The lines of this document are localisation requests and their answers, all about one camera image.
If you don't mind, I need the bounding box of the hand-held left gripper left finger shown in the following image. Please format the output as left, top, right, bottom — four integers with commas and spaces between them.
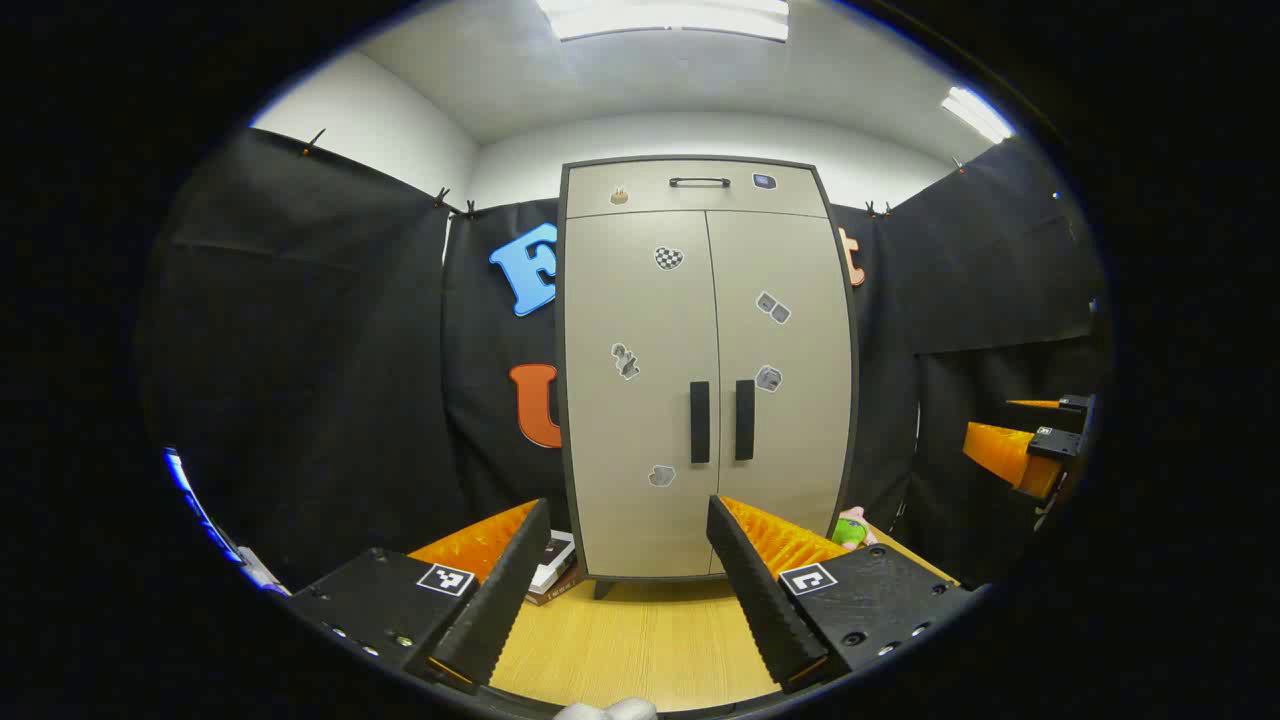
290, 497, 554, 694

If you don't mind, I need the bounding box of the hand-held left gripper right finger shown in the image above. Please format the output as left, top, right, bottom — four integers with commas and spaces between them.
706, 494, 976, 696

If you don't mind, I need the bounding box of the grey double-door shoe cabinet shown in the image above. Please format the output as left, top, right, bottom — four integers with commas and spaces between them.
556, 155, 862, 602

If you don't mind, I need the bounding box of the cabinet door with square stickers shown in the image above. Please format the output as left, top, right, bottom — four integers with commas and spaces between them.
706, 207, 858, 577

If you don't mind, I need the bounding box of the black cabinet door handle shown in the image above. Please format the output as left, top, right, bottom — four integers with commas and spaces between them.
689, 381, 712, 465
734, 379, 757, 463

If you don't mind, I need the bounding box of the cabinet door with heart sticker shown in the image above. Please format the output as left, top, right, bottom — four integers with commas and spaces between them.
563, 209, 724, 581

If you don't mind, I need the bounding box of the grey cabinet drawer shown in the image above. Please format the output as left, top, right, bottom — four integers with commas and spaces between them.
564, 160, 830, 222

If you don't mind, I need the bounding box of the brown book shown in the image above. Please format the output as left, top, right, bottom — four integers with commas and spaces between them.
524, 568, 585, 608

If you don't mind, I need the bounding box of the white printed booklet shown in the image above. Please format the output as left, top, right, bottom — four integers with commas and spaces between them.
530, 531, 579, 591

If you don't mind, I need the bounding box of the pink and green plush toy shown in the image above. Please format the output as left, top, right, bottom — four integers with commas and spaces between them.
831, 506, 880, 553

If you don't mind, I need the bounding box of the small ceiling light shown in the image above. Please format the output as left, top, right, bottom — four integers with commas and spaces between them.
940, 86, 1015, 145

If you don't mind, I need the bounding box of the black backdrop cloth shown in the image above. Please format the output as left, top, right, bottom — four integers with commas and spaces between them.
140, 125, 1113, 593

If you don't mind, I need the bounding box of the long ceiling light panel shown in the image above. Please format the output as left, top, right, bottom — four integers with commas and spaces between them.
535, 0, 791, 43

